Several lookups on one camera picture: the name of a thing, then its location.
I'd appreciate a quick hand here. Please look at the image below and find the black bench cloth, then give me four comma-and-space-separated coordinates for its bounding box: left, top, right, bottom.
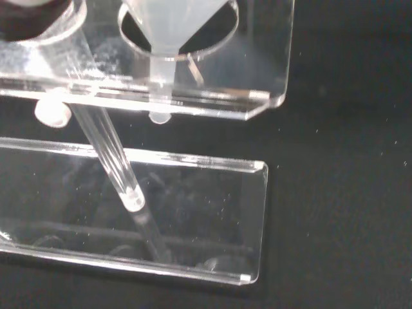
0, 0, 412, 309

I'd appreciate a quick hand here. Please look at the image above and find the clear acrylic funnel stand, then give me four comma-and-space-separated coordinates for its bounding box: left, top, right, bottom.
0, 0, 295, 286

